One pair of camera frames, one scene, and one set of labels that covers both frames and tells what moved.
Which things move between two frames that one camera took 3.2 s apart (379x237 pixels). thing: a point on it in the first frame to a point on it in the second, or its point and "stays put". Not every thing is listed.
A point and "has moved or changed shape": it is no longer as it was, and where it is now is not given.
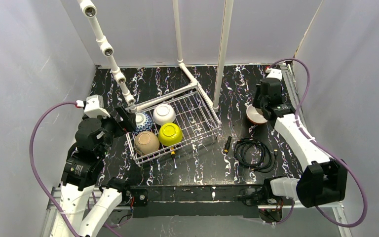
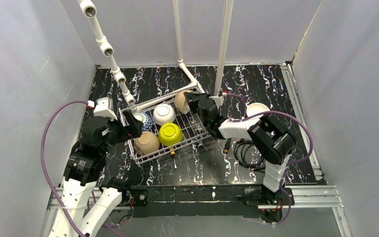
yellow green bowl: x=170 y=134 stays put
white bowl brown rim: x=146 y=142 stays put
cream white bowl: x=252 y=113 has moved or changed shape
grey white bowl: x=164 y=113 stays put
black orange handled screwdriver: x=228 y=142 stays put
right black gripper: x=260 y=101 to x=193 y=103
